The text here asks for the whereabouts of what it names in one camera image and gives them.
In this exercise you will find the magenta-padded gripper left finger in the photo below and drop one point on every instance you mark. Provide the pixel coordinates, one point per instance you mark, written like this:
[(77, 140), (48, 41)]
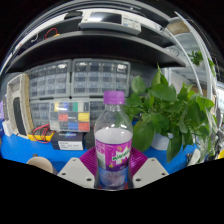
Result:
[(75, 171)]

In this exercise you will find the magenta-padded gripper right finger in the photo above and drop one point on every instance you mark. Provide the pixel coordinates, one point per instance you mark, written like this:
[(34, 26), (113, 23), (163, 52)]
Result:
[(150, 171)]

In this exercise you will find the purple-capped clear drink bottle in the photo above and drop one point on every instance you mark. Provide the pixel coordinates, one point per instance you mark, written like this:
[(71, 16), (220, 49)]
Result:
[(113, 146)]

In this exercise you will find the black box with white label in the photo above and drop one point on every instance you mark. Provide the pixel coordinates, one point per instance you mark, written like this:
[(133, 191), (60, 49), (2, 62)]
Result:
[(68, 140)]

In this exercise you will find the beige patterned mug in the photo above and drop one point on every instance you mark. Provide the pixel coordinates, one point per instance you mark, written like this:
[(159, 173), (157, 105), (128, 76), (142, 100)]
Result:
[(41, 164)]

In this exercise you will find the black pouch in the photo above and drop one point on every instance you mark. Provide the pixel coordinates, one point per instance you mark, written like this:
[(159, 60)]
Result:
[(89, 140)]

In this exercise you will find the white power adapter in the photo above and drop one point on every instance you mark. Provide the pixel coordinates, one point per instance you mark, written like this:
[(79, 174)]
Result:
[(195, 157)]

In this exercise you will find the yellow multimeter with red leads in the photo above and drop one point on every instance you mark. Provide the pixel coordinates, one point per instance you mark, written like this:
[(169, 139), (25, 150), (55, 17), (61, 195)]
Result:
[(35, 137)]

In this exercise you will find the clear box with coloured parts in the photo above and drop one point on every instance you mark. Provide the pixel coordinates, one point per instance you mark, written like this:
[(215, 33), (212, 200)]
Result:
[(70, 116)]

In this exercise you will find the large green potted plant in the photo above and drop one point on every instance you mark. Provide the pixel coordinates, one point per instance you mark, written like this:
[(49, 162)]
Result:
[(160, 110)]

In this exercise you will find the wide grey small-drawer cabinet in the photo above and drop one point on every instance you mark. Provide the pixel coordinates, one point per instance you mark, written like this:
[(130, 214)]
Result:
[(39, 113)]

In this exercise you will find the black zip case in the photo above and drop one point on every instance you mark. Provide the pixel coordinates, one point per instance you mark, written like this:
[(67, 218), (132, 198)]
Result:
[(19, 116)]

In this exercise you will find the white carton box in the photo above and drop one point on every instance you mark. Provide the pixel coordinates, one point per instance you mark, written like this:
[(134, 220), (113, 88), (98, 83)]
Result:
[(6, 128)]

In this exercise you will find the small green plant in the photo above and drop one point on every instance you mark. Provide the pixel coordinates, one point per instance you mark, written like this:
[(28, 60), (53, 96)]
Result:
[(196, 58)]

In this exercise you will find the dark shelf unit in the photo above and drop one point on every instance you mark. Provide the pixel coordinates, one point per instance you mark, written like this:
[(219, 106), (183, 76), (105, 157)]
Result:
[(100, 45)]

